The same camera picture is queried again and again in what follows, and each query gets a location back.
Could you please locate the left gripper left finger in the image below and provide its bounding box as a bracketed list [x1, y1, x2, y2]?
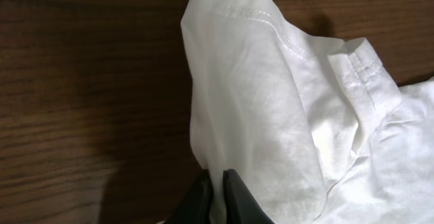
[164, 170, 214, 224]

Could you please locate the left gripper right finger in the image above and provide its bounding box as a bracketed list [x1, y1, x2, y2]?
[223, 169, 274, 224]

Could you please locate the white printed t-shirt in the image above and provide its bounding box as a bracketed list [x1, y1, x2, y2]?
[180, 0, 433, 223]

